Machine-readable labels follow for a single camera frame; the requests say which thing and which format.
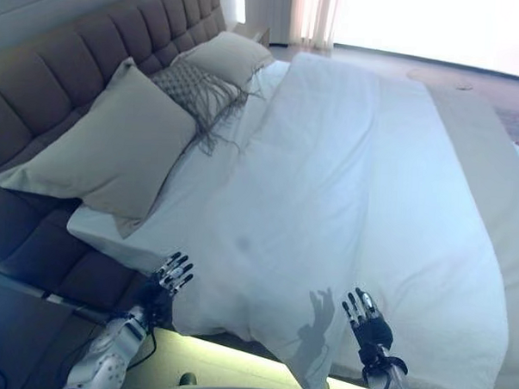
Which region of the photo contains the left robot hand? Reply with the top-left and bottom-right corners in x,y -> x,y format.
137,249 -> 197,321

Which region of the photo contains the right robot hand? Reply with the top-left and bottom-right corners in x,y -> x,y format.
340,286 -> 397,352

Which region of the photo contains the white duvet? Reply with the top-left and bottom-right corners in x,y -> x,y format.
104,44 -> 519,389

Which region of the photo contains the beige pillow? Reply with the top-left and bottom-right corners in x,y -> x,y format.
169,28 -> 277,92
0,52 -> 202,241

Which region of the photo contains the fringed macrame cushion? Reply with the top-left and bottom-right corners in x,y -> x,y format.
146,58 -> 269,160

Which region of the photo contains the small wooden bedside table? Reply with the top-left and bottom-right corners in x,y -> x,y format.
230,22 -> 273,47

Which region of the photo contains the sheer pink curtain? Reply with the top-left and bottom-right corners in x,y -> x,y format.
269,0 -> 341,51

